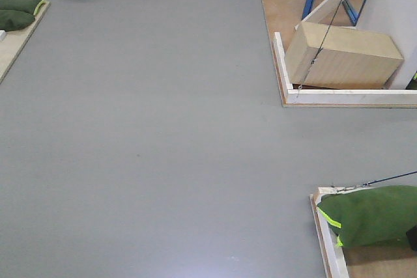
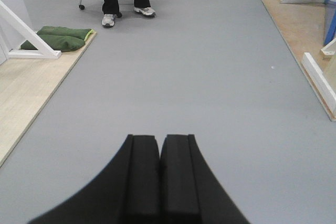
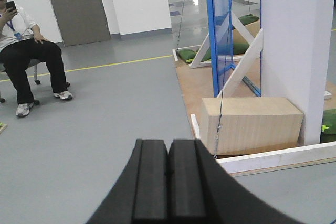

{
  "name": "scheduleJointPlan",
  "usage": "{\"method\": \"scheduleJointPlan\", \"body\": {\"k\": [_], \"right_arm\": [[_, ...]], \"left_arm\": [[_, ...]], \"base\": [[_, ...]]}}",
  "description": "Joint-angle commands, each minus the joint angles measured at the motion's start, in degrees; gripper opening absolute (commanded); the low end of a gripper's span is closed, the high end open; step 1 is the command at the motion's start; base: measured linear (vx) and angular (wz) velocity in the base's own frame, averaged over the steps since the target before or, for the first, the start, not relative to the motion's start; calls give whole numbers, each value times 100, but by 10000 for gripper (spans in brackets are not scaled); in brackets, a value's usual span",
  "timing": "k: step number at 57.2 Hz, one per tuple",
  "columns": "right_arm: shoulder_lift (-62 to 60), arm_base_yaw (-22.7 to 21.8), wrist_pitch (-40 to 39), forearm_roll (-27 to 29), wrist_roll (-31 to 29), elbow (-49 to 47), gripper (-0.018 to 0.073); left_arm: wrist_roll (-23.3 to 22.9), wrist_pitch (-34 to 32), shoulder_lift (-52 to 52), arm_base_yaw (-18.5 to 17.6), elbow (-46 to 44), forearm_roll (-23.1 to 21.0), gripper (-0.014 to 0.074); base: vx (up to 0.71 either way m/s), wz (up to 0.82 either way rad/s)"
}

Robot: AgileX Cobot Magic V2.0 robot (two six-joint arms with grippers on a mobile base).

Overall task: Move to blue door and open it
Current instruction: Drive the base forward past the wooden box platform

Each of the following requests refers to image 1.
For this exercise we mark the white wall panel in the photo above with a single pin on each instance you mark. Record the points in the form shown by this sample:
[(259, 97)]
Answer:
[(396, 18)]

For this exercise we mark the green sandbag upper left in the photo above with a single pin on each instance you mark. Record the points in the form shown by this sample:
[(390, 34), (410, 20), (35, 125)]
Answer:
[(27, 6)]

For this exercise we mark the light wooden block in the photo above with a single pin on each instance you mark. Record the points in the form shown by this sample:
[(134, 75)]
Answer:
[(340, 58)]

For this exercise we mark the green sandbag lower left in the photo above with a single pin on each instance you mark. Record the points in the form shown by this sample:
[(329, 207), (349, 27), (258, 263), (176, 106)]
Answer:
[(13, 20)]

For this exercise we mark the green sandbag lower right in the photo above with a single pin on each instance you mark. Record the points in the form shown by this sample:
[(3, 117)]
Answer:
[(375, 216)]

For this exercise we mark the green sandbag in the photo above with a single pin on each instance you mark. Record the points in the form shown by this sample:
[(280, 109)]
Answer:
[(375, 216), (27, 6), (13, 20)]

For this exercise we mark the plywood base board with trim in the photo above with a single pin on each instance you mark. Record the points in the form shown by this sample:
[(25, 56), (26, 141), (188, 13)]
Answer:
[(281, 18)]

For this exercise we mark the plywood base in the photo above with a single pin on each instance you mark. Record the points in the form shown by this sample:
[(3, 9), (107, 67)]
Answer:
[(367, 261)]

